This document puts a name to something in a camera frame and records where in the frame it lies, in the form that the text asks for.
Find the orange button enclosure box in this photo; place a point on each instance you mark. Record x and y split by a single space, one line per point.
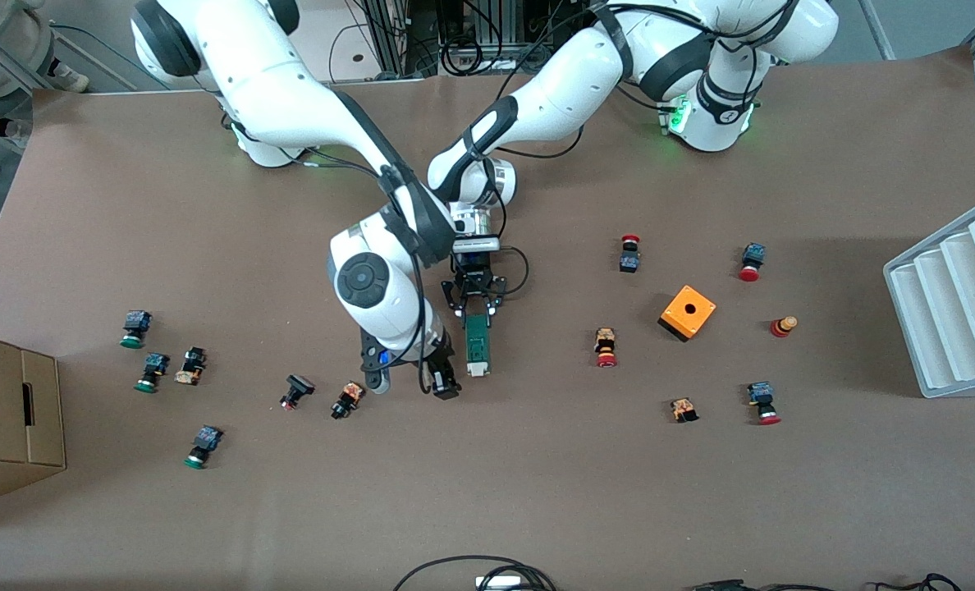
688 312

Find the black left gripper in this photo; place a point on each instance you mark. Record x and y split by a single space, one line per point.
473 274

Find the red pushbutton black block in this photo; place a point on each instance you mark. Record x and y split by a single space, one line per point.
629 256

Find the orange black contact block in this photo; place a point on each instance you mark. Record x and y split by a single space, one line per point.
684 410

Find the black selector switch orange block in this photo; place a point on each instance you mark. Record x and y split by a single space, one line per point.
347 400

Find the brown cardboard box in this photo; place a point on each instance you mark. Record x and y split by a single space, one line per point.
11 419

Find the white stepped plastic tray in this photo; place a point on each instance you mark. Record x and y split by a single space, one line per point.
955 304

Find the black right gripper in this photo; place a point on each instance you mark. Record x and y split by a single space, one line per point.
441 367

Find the white power adapter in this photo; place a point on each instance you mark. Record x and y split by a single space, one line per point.
500 583

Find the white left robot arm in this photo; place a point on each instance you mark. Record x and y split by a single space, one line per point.
578 74

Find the red button head tan tip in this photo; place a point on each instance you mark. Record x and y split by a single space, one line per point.
783 326

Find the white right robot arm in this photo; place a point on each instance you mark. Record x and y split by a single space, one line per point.
274 82

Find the red mushroom pushbutton blue block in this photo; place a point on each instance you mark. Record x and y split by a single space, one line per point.
752 262
763 402

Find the black selector switch tan block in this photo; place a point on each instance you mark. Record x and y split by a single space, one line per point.
191 366

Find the red pushbutton orange block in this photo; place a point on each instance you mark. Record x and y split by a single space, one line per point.
606 347

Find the black square pushbutton switch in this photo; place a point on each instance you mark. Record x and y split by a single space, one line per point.
295 390

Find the green mushroom pushbutton switch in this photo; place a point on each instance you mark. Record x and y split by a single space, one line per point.
135 328
152 371
203 446

